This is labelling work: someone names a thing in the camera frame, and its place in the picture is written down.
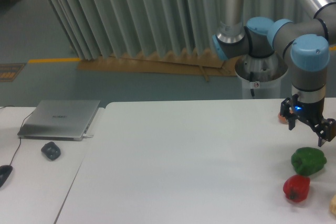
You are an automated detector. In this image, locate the orange object behind gripper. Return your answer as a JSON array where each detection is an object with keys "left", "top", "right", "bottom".
[{"left": 278, "top": 114, "right": 288, "bottom": 124}]

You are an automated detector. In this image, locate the black computer mouse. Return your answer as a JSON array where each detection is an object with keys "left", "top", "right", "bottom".
[{"left": 0, "top": 165, "right": 13, "bottom": 187}]

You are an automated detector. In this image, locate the green bell pepper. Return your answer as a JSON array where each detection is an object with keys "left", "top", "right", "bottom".
[{"left": 291, "top": 147, "right": 327, "bottom": 177}]

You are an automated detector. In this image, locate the black mouse cable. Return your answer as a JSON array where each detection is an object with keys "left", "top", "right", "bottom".
[{"left": 0, "top": 106, "right": 40, "bottom": 167}]

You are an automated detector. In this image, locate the pale green pleated curtain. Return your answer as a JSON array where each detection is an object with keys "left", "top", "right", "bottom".
[{"left": 35, "top": 0, "right": 320, "bottom": 60}]

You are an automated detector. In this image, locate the white usb plug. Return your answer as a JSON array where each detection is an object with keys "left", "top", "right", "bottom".
[{"left": 82, "top": 134, "right": 93, "bottom": 139}]

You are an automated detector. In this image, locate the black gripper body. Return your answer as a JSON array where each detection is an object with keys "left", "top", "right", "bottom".
[{"left": 289, "top": 94, "right": 324, "bottom": 129}]

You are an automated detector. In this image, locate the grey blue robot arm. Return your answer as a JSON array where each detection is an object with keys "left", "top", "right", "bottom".
[{"left": 212, "top": 0, "right": 335, "bottom": 146}]

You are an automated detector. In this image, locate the brown cardboard sheet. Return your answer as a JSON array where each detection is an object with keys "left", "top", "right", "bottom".
[{"left": 77, "top": 50, "right": 239, "bottom": 81}]

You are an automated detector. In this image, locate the red bell pepper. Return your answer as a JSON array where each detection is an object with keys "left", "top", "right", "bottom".
[{"left": 282, "top": 175, "right": 310, "bottom": 202}]

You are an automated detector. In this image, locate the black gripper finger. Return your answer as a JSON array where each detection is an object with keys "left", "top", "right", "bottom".
[
  {"left": 280, "top": 98, "right": 297, "bottom": 131},
  {"left": 307, "top": 118, "right": 335, "bottom": 147}
]

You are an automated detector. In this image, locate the yellow bell pepper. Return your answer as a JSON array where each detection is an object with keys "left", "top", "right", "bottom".
[{"left": 329, "top": 195, "right": 336, "bottom": 216}]

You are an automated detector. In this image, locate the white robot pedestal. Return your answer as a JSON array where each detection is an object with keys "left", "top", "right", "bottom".
[{"left": 235, "top": 53, "right": 288, "bottom": 99}]

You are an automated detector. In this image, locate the silver closed laptop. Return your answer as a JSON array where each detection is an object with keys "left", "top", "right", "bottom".
[{"left": 17, "top": 100, "right": 100, "bottom": 141}]

